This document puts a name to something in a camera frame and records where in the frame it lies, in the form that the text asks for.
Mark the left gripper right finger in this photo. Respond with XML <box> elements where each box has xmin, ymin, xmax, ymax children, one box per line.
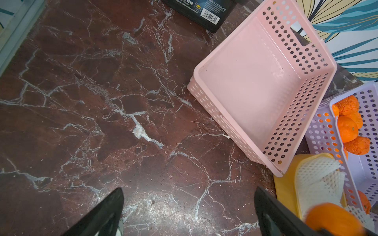
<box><xmin>253</xmin><ymin>185</ymin><xmax>321</xmax><ymax>236</ymax></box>

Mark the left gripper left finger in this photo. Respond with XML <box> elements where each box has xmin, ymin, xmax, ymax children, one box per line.
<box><xmin>63</xmin><ymin>187</ymin><xmax>124</xmax><ymax>236</ymax></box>

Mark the white foam net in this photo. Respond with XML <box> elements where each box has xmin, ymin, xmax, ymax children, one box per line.
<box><xmin>294</xmin><ymin>153</ymin><xmax>346</xmax><ymax>220</ymax></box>
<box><xmin>344</xmin><ymin>206</ymin><xmax>375</xmax><ymax>233</ymax></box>

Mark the yellow plastic tub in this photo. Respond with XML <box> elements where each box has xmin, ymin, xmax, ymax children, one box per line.
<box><xmin>274</xmin><ymin>154</ymin><xmax>346</xmax><ymax>218</ymax></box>

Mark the purple perforated basket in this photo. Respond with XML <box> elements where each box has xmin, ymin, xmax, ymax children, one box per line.
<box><xmin>305</xmin><ymin>82</ymin><xmax>378</xmax><ymax>225</ymax></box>

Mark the pink perforated basket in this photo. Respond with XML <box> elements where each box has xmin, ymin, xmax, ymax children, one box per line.
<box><xmin>188</xmin><ymin>1</ymin><xmax>337</xmax><ymax>177</ymax></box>

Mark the yellow black toolbox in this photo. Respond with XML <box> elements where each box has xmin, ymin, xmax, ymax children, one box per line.
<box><xmin>162</xmin><ymin>0</ymin><xmax>247</xmax><ymax>33</ymax></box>

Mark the left aluminium corner post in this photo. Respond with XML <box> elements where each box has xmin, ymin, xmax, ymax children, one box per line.
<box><xmin>1</xmin><ymin>0</ymin><xmax>46</xmax><ymax>74</ymax></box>

